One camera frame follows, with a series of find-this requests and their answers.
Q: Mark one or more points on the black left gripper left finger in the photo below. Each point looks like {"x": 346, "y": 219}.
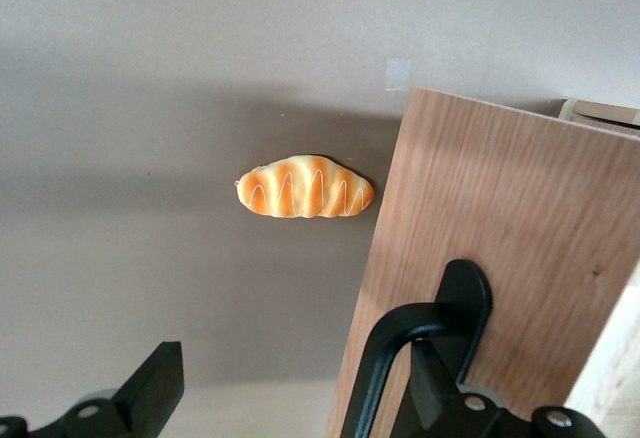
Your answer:
{"x": 155, "y": 388}

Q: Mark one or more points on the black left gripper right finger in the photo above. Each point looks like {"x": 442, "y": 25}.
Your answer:
{"x": 432, "y": 388}

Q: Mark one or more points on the light wooden drawer cabinet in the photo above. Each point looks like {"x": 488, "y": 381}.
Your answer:
{"x": 600, "y": 110}

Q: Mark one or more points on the orange striped toy bread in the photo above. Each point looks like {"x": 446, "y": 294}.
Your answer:
{"x": 300, "y": 188}

